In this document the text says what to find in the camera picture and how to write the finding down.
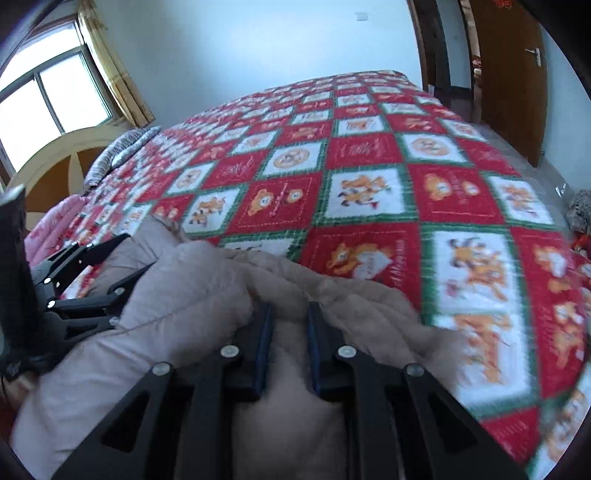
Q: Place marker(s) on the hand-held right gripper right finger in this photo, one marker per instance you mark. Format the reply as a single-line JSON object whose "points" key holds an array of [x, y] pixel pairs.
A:
{"points": [[314, 346]]}

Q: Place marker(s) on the beige down jacket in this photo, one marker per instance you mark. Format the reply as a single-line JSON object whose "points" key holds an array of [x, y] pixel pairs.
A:
{"points": [[194, 286]]}

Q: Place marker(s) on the brown wooden door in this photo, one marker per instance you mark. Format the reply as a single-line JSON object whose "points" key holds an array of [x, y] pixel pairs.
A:
{"points": [[503, 69]]}

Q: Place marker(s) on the striped pillow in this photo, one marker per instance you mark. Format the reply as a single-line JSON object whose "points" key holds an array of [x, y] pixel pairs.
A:
{"points": [[120, 147]]}

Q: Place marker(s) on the yellow curtain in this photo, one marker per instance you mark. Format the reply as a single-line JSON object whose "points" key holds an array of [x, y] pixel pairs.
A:
{"points": [[120, 83]]}

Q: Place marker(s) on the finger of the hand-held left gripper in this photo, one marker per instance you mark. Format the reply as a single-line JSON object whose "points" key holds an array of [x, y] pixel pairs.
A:
{"points": [[92, 302], [83, 254]]}

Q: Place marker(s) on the pink blanket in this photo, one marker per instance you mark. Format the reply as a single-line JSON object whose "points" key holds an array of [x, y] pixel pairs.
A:
{"points": [[51, 221]]}

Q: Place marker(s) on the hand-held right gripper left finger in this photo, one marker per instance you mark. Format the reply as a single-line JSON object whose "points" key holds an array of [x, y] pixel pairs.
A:
{"points": [[264, 341]]}

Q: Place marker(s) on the cream wooden headboard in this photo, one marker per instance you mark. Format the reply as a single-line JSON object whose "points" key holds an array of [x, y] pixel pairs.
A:
{"points": [[46, 180]]}

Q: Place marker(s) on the dark wooden door frame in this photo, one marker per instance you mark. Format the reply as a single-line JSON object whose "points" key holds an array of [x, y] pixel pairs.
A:
{"points": [[438, 55]]}

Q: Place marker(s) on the metal framed window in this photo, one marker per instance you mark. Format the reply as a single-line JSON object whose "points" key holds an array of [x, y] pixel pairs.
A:
{"points": [[69, 92]]}

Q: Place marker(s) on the grey fuzzy plush toy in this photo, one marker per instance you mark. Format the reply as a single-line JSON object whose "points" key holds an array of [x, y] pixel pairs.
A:
{"points": [[581, 207]]}

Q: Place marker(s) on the red green printed quilt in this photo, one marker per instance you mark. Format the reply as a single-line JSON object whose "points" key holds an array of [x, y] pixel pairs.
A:
{"points": [[369, 147]]}

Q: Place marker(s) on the clear plastic wrapper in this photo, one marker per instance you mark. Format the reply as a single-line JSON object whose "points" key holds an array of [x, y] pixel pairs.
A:
{"points": [[562, 188]]}

